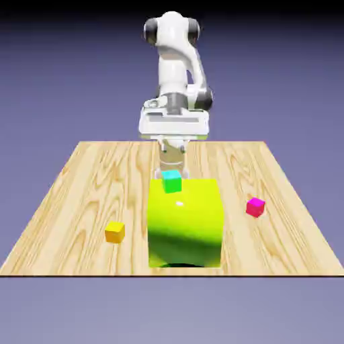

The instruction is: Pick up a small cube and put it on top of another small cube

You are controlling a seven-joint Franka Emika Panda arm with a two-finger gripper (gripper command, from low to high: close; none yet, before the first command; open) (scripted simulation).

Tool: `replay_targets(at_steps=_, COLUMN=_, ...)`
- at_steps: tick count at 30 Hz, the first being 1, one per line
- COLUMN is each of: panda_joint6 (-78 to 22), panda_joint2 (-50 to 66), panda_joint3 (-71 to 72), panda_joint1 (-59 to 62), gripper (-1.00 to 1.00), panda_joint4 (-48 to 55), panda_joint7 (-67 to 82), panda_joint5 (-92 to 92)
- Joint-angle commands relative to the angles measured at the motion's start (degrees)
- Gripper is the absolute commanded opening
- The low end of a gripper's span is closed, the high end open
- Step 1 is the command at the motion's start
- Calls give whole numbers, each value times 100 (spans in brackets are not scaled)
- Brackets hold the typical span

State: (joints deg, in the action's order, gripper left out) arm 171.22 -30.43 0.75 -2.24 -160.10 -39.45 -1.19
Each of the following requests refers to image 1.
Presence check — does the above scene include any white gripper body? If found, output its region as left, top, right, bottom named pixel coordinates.
left=138, top=106, right=211, bottom=141

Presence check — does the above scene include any small green cube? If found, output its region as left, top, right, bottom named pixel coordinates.
left=161, top=169, right=183, bottom=194

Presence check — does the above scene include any small pink cube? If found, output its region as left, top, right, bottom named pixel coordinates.
left=245, top=197, right=266, bottom=218

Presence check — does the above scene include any small orange cube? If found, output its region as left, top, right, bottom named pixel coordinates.
left=104, top=221, right=126, bottom=245

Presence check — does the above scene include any large yellow-green box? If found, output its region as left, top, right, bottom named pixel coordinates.
left=146, top=177, right=226, bottom=269

